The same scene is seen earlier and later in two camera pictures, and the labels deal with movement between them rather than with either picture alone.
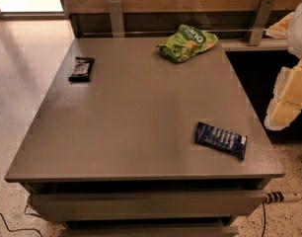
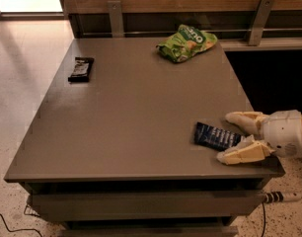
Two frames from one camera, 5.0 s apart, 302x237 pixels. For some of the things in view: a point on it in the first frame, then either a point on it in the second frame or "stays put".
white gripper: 299,34 -> 283,132
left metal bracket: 116,18 stays put
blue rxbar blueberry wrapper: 221,139 stays put
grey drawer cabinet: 115,156 stays put
